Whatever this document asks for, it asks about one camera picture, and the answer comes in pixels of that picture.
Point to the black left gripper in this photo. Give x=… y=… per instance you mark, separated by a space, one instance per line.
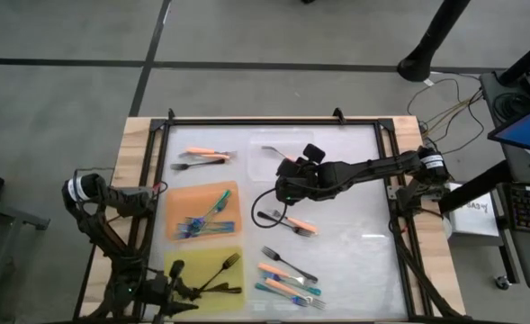
x=161 y=292

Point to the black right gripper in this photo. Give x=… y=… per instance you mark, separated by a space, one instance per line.
x=300 y=184

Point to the yellow mat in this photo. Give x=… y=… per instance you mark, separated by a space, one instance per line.
x=210 y=256

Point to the iridescent teal fork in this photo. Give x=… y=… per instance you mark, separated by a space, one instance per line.
x=224 y=195
x=261 y=286
x=210 y=231
x=224 y=225
x=316 y=291
x=221 y=206

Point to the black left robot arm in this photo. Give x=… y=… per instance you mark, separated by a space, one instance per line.
x=111 y=252

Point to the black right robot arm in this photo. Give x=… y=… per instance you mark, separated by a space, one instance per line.
x=372 y=168

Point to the clear plastic bin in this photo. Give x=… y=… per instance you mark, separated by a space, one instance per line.
x=257 y=139

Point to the white glossy table cover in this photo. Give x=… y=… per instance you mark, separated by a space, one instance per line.
x=336 y=252

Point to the orange mat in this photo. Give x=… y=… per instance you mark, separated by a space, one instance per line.
x=183 y=198

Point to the black cart leg bar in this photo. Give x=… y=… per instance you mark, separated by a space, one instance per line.
x=476 y=186

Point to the white labelled box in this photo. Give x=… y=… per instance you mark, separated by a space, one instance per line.
x=476 y=216

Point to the cart caster wheel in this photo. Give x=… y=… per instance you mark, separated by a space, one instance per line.
x=502 y=283

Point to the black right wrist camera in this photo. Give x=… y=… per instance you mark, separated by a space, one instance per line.
x=314 y=153

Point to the black frame clamp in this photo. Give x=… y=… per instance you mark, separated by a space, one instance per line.
x=171 y=114
x=338 y=116

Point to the black metal table frame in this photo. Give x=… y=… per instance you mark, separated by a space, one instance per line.
x=246 y=121

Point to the grey metal bench frame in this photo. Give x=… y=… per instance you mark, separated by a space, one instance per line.
x=17 y=216

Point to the black stand post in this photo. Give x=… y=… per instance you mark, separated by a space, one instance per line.
x=431 y=40

